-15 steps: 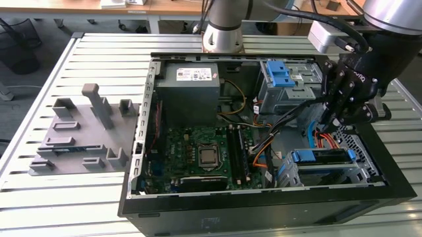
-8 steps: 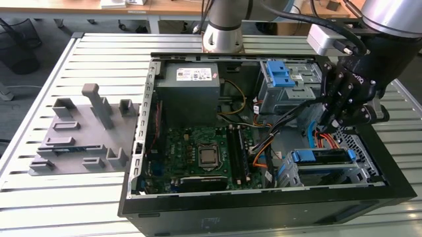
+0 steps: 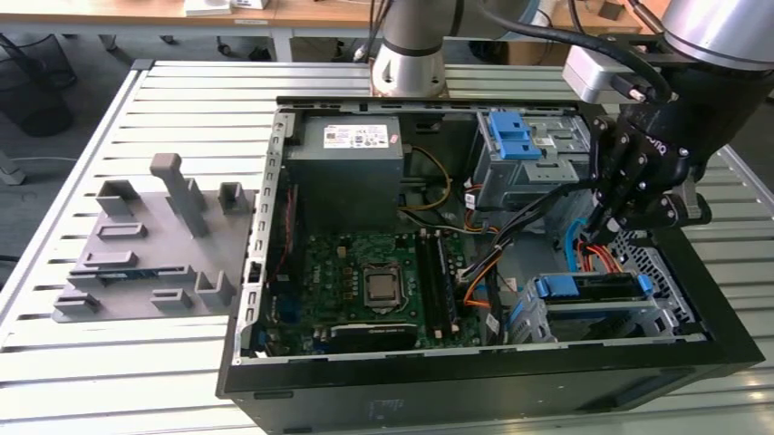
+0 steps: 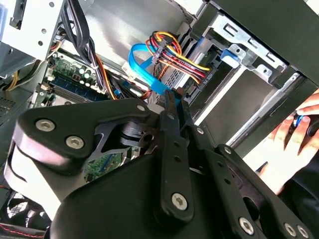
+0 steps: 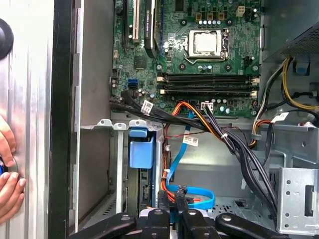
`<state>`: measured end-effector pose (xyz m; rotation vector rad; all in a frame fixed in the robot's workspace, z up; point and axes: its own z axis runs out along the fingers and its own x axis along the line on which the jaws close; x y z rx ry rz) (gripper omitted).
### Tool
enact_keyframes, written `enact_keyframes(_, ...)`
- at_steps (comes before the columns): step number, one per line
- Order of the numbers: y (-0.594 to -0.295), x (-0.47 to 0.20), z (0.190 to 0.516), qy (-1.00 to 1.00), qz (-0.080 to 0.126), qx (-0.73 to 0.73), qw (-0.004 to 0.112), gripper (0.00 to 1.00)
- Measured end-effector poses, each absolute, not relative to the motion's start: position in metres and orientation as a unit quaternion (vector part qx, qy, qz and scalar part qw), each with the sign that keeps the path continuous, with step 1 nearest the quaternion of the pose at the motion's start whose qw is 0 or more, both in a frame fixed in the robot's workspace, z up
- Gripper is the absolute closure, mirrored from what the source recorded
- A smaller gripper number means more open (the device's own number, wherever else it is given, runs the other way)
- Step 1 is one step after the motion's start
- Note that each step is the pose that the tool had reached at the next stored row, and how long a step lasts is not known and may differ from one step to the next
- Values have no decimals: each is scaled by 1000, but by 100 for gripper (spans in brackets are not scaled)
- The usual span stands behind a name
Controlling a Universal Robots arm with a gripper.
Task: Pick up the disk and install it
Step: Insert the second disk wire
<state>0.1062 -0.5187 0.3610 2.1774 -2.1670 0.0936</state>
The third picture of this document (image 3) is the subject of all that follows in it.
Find yellow wires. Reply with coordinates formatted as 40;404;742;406
398;144;455;213

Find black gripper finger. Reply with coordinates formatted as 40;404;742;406
589;117;651;246
613;179;714;230

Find hard disk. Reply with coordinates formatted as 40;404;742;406
535;273;653;304

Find grey power supply unit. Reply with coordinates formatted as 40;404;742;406
283;115;406;235

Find black RAM stick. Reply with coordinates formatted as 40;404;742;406
434;230;462;339

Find black cable bundle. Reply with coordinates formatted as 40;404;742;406
481;177;598;345

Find blue wire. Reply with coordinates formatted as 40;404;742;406
570;217;593;274

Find grey metal disk bay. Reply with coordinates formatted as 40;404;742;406
507;271;697;343

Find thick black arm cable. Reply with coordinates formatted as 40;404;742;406
477;0;682;103

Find grey metal drive cage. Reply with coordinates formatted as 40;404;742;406
474;108;606;214

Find black graphics card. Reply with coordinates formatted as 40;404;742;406
328;320;419;354

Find white box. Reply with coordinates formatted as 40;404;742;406
184;0;235;17

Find green motherboard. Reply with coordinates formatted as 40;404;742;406
264;228;485;357

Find grey stand foot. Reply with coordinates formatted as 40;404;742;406
0;149;27;186

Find CPU socket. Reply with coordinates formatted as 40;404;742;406
359;261;406;314

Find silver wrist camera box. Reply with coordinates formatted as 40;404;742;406
561;44;658;105

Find silver CPU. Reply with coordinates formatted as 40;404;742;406
366;271;398;303

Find orange wire harness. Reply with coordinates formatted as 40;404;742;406
459;253;507;310

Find blue plastic drive carrier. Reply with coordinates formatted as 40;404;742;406
487;111;543;160

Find black PC case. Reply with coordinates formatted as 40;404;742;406
215;94;765;435

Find orange red wire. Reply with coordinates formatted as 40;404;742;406
577;239;625;274

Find grey parts rack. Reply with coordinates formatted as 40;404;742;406
52;152;259;324

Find wooden desk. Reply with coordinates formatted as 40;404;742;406
0;0;642;69

